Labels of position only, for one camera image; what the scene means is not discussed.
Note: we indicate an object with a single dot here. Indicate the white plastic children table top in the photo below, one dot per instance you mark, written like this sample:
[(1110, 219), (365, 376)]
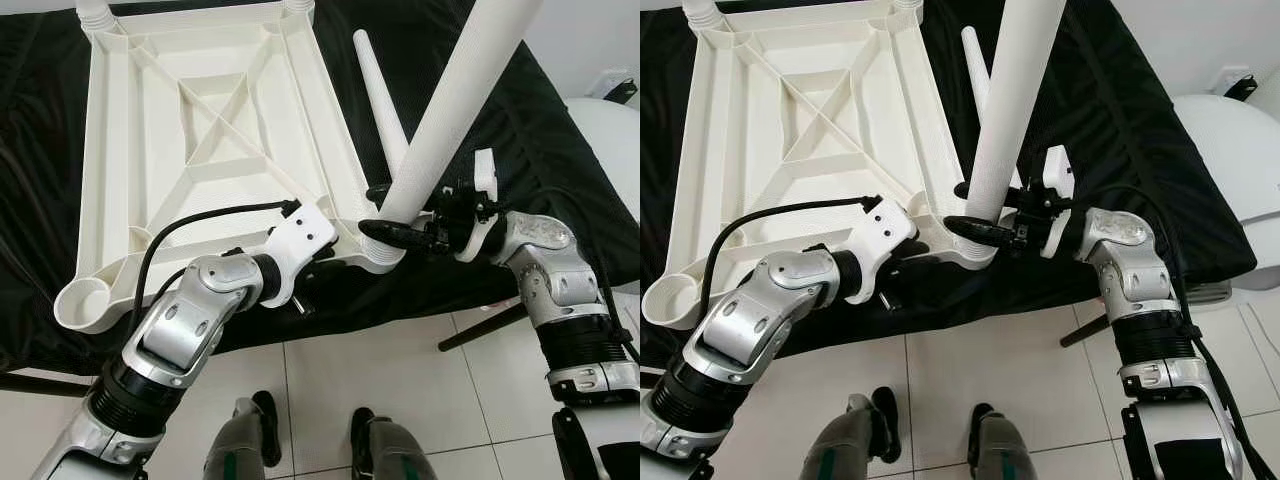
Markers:
[(110, 150), (720, 150)]

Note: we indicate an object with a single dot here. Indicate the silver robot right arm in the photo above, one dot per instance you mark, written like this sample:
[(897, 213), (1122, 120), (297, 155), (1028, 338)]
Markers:
[(1135, 280), (555, 280)]

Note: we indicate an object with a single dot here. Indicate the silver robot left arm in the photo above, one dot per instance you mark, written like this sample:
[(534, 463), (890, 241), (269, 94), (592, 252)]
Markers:
[(760, 320), (180, 330)]

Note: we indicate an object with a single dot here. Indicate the black cloth table cover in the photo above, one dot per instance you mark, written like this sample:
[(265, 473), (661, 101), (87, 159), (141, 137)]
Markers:
[(1140, 150), (540, 150)]

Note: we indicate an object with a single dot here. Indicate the grey robot left foot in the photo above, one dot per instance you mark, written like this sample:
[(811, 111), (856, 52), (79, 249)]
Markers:
[(240, 445), (850, 440)]

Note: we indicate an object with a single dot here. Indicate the grey robot foot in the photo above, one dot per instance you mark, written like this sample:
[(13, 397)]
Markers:
[(850, 440), (1000, 448), (240, 445), (392, 450)]

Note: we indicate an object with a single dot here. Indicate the white dome appliance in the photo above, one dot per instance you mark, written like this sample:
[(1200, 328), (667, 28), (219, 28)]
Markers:
[(1230, 160), (610, 150)]

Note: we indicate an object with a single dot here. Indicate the grey robot right foot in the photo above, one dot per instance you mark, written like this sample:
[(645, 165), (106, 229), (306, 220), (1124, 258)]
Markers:
[(1000, 448), (392, 450)]

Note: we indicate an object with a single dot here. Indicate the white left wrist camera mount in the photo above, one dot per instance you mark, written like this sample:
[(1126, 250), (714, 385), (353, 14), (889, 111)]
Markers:
[(885, 230), (300, 235)]

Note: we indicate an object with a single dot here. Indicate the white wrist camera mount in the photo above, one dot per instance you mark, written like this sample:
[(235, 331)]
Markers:
[(485, 175), (885, 230), (1058, 170), (300, 235)]

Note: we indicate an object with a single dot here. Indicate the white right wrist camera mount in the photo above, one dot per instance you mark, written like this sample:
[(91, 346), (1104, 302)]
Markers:
[(1058, 170), (485, 175)]

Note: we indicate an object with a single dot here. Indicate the wall socket with black plug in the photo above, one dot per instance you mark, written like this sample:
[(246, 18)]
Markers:
[(618, 90), (1238, 85)]

